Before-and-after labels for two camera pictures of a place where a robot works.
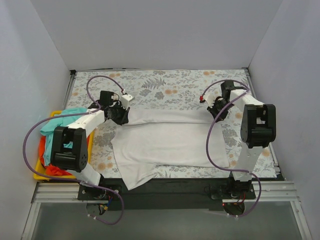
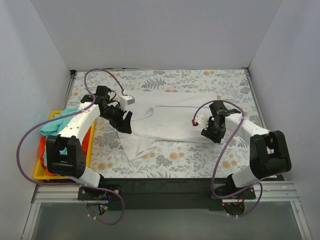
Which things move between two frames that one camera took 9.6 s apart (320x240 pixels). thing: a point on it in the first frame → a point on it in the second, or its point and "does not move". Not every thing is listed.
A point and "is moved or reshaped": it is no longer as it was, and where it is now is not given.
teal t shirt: x=59 y=122 does not move
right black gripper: x=218 y=113 → x=213 y=132
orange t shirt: x=50 y=169 does not move
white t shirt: x=154 y=137 is moved or reshaped
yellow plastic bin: x=40 y=172 does not move
